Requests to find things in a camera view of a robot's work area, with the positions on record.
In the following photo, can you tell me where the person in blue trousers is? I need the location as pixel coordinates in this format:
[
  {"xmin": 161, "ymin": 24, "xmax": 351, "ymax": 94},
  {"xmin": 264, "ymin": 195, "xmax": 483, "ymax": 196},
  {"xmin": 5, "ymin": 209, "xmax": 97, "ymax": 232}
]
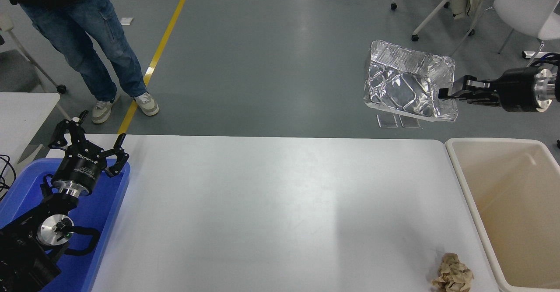
[{"xmin": 0, "ymin": 0, "xmax": 159, "ymax": 124}]

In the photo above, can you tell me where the large pale bin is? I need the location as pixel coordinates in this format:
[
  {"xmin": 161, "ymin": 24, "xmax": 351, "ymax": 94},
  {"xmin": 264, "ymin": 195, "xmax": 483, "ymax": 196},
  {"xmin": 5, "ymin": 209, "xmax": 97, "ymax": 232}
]
[{"xmin": 445, "ymin": 137, "xmax": 560, "ymax": 292}]

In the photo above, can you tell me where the white metal floor bar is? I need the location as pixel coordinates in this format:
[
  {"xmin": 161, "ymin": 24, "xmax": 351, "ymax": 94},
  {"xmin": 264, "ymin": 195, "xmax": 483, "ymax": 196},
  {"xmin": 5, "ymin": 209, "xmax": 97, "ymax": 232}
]
[{"xmin": 522, "ymin": 50, "xmax": 560, "ymax": 60}]

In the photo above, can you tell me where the black cable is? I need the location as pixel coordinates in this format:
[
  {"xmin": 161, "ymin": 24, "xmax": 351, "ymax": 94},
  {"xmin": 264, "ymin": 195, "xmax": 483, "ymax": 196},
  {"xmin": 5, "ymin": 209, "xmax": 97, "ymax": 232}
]
[{"xmin": 0, "ymin": 154, "xmax": 17, "ymax": 201}]

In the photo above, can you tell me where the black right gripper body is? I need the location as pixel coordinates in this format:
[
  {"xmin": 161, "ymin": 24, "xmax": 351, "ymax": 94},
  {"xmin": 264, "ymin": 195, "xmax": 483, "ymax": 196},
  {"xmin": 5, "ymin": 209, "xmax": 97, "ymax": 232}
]
[{"xmin": 496, "ymin": 67, "xmax": 541, "ymax": 113}]

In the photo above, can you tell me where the yellow floor tape line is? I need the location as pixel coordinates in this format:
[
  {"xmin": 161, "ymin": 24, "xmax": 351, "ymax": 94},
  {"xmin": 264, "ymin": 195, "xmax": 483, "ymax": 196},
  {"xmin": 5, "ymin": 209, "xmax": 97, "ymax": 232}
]
[{"xmin": 117, "ymin": 0, "xmax": 197, "ymax": 135}]

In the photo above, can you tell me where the grey wheeled chair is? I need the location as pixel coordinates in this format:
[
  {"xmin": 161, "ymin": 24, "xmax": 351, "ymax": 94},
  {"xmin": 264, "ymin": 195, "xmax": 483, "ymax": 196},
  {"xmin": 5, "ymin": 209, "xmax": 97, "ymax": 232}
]
[{"xmin": 0, "ymin": 13, "xmax": 67, "ymax": 94}]

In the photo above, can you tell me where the crumpled tan paper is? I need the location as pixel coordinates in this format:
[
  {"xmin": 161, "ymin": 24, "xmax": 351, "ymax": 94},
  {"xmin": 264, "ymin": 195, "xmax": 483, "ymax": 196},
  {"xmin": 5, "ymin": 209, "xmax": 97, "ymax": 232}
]
[{"xmin": 431, "ymin": 253, "xmax": 475, "ymax": 292}]

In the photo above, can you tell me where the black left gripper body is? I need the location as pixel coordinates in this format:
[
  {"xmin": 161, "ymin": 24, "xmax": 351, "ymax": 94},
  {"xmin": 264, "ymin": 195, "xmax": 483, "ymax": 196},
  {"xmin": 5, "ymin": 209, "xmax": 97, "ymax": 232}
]
[{"xmin": 51, "ymin": 151, "xmax": 108, "ymax": 194}]

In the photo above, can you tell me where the white side table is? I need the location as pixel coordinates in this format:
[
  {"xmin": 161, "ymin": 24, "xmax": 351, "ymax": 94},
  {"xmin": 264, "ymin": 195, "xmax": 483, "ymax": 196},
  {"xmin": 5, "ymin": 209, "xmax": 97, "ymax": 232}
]
[{"xmin": 0, "ymin": 92, "xmax": 70, "ymax": 170}]

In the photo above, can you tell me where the blue plastic tray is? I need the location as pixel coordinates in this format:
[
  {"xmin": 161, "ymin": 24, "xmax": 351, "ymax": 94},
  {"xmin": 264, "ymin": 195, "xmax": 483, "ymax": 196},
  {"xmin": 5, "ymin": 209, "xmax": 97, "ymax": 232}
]
[{"xmin": 0, "ymin": 158, "xmax": 131, "ymax": 292}]

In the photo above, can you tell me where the white shell chair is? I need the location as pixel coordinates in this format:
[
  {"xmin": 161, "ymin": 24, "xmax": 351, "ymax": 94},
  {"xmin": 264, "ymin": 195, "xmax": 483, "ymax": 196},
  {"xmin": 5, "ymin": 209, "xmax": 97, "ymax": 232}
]
[{"xmin": 446, "ymin": 0, "xmax": 560, "ymax": 106}]

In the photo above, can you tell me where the crinkled foil tray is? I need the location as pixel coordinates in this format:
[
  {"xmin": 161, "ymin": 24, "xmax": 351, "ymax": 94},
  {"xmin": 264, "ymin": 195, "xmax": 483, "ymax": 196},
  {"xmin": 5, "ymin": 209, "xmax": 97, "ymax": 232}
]
[{"xmin": 364, "ymin": 40, "xmax": 459, "ymax": 122}]

